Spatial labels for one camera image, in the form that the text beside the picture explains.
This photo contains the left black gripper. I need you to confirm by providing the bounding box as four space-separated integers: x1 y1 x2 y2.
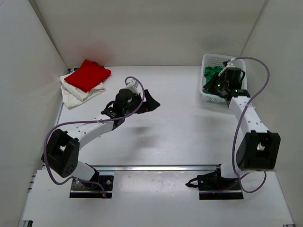
123 89 160 115

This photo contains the red t shirt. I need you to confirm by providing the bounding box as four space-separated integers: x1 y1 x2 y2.
64 60 112 92

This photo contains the white t shirt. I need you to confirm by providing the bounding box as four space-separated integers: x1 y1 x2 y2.
60 73 106 109

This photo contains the green t shirt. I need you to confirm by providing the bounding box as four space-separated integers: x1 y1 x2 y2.
204 66 223 83

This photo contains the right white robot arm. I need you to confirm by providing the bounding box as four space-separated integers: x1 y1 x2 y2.
204 67 281 189

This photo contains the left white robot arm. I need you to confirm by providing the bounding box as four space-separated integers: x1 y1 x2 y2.
41 88 160 189

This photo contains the white plastic basket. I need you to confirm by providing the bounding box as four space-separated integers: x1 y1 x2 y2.
200 54 247 103

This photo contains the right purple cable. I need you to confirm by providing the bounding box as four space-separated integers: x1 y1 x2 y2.
223 56 271 192

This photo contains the purple cable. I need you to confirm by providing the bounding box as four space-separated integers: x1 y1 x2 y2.
44 76 145 198
223 56 271 192

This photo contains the aluminium rail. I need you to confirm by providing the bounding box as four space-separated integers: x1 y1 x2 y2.
94 165 217 172

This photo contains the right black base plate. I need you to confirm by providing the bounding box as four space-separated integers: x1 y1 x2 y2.
185 173 244 200

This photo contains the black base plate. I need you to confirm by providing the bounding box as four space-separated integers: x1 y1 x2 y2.
185 173 244 200
69 173 114 199

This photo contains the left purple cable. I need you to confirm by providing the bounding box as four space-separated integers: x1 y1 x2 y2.
44 76 145 198

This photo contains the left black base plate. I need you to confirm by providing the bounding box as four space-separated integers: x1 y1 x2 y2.
69 173 114 199

